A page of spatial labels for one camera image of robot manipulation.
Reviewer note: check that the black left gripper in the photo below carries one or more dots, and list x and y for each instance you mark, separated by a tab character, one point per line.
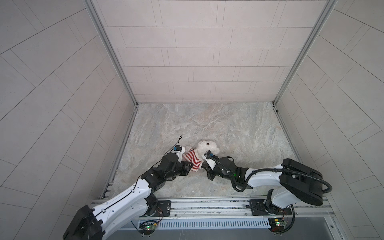
185	170

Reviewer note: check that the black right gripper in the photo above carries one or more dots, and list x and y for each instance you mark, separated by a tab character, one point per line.
206	167

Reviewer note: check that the red white striped shirt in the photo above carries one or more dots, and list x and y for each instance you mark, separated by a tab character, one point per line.
193	157

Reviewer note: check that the white plush teddy bear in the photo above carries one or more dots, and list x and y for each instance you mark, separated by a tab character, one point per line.
203	147

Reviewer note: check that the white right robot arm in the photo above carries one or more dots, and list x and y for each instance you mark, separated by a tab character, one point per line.
291	182

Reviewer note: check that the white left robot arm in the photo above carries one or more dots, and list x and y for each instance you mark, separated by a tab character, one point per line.
101	221

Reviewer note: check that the left green circuit board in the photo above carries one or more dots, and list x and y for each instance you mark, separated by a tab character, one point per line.
146	228

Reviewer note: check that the green circuit board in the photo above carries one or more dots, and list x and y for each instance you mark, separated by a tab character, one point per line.
146	228
277	224

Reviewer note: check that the right green circuit board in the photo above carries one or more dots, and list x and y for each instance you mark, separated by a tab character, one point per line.
277	224

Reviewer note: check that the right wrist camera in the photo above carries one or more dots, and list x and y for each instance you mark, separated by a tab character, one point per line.
210	158

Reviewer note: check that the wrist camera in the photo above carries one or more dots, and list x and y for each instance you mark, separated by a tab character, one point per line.
179	151
210	158

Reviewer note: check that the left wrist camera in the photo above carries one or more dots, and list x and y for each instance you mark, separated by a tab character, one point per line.
179	151

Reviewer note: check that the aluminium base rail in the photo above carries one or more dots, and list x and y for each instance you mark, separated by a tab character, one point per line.
223	213

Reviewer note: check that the aluminium corner post left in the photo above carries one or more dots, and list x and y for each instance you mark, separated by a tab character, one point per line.
90	6

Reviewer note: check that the aluminium corner post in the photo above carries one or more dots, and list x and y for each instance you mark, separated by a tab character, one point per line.
90	6
324	15

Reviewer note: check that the aluminium corner post right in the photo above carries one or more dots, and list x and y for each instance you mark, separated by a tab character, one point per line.
324	15

